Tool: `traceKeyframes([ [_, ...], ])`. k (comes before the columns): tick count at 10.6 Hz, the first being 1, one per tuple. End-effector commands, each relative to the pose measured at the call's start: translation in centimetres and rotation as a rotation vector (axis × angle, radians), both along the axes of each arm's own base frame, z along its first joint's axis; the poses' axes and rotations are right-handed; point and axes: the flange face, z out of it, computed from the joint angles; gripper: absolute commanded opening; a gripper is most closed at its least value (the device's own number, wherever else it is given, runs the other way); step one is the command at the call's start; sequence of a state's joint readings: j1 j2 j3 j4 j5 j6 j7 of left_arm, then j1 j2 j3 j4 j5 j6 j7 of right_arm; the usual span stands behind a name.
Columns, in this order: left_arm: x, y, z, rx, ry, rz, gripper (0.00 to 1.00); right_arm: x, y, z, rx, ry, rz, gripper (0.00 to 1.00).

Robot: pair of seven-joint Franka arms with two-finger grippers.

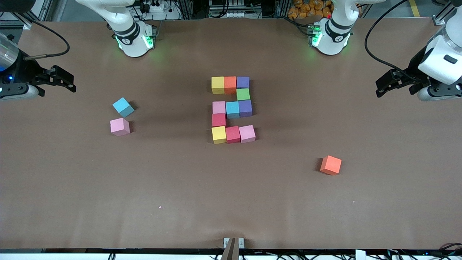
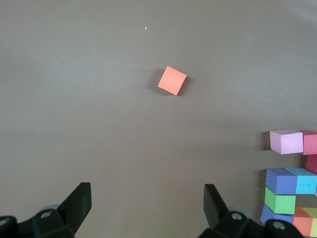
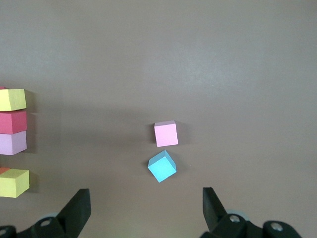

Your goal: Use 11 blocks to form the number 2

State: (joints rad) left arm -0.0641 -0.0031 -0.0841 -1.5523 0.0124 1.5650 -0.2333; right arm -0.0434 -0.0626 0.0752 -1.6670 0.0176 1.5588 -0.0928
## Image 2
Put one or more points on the purple foam cube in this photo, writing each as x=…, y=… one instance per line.
x=281, y=182
x=272, y=215

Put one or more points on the green foam cube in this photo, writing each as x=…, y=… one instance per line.
x=281, y=202

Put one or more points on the orange foam cube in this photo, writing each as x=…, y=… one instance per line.
x=172, y=80
x=301, y=221

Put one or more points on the pink foam cube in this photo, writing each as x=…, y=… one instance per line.
x=287, y=141

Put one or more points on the light blue foam cube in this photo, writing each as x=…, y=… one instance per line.
x=304, y=181

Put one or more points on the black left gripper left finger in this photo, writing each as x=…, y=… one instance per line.
x=76, y=205

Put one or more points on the brown table cover sheet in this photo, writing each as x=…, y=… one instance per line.
x=99, y=111

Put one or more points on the red foam cube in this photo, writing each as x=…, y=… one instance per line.
x=312, y=162
x=309, y=142

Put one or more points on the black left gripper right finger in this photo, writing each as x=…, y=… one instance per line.
x=216, y=210

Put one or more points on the yellow foam cube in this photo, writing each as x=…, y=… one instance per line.
x=313, y=223

